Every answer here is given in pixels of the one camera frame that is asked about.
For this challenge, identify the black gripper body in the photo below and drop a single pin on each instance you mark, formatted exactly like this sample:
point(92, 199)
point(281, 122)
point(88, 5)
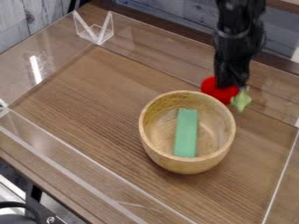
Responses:
point(240, 29)

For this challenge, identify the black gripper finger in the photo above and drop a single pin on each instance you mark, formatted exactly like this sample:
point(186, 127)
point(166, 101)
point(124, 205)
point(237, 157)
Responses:
point(241, 69)
point(222, 74)

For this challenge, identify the red plush strawberry toy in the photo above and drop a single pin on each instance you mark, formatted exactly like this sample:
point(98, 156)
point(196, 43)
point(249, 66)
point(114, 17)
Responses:
point(229, 95)

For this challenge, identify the wooden bowl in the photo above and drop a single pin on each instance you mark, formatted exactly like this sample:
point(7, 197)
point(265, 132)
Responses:
point(217, 130)

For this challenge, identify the green rectangular block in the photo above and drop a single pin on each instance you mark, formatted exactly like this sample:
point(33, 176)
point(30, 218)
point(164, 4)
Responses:
point(186, 133)

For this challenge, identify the clear acrylic tray wall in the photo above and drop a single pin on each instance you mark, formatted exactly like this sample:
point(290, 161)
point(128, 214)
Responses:
point(76, 84)

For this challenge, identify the black table leg bracket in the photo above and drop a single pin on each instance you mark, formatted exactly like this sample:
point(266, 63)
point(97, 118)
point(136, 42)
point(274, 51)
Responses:
point(44, 215)

